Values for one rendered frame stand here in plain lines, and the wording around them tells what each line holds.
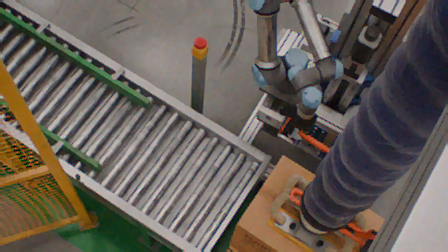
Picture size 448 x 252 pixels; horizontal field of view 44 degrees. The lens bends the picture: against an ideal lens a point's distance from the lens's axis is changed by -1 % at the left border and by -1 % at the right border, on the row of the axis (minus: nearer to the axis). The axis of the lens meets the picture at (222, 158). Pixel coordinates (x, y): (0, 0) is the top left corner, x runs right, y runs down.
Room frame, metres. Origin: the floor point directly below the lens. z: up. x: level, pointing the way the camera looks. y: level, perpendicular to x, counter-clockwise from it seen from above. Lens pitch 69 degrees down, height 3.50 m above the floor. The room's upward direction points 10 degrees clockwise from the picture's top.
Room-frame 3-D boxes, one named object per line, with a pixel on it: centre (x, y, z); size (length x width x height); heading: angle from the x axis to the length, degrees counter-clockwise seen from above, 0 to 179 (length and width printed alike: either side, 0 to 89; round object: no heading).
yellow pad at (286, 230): (0.65, -0.42, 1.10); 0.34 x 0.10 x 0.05; 66
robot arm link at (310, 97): (1.10, -0.30, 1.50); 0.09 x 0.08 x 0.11; 31
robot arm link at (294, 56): (1.43, -0.25, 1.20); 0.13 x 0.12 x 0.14; 121
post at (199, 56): (1.56, 0.21, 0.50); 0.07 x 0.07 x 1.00; 67
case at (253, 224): (0.72, -0.47, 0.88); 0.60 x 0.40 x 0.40; 66
